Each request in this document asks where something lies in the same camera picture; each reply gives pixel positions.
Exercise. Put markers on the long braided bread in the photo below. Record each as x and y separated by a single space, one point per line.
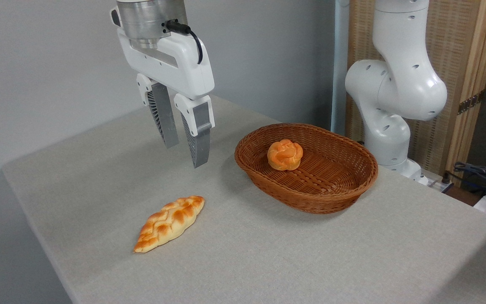
169 223

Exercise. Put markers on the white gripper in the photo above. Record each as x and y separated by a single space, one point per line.
184 63

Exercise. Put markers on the brown wicker basket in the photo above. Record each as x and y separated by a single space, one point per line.
331 177

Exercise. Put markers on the white vertical pole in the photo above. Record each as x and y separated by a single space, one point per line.
340 63

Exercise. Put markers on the round knotted bread roll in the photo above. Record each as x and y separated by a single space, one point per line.
285 155

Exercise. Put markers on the wooden folding screen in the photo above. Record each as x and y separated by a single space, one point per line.
454 50

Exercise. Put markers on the metal screen hinge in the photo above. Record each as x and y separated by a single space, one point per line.
470 102

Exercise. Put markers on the white power strip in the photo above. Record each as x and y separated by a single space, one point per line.
439 184

